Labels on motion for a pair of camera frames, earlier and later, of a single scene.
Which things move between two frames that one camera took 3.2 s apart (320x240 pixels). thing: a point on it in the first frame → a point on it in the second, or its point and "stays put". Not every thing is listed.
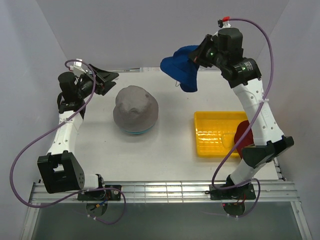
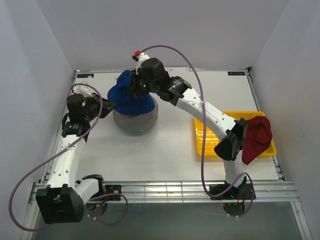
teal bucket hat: [138, 132] stays put
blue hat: [179, 67] → [128, 103]
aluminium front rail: [266, 191] stays put
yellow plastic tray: [215, 132] stays put
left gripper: [102, 88] → [107, 106]
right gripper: [197, 55] → [134, 89]
